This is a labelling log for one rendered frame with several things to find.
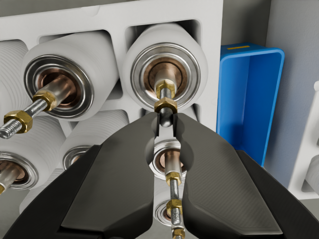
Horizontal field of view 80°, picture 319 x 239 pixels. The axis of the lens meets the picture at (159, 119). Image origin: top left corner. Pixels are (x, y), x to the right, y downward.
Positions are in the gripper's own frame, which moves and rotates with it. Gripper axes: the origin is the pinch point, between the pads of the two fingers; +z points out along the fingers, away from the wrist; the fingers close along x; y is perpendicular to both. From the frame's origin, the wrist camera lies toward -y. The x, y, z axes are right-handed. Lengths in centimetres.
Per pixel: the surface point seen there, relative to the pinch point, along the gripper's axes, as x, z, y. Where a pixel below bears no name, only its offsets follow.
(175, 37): 0.8, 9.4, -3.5
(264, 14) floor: 20.3, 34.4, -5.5
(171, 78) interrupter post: 0.5, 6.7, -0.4
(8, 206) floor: -56, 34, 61
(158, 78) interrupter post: -0.7, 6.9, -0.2
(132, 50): -3.5, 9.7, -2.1
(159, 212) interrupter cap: 0.2, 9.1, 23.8
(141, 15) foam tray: -3.1, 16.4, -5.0
